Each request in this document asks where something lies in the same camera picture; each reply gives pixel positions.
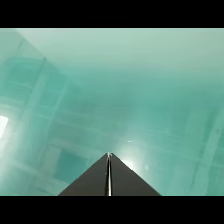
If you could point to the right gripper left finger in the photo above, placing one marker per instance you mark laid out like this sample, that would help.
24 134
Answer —
95 181

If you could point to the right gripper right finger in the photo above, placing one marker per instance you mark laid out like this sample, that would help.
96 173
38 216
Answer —
125 181

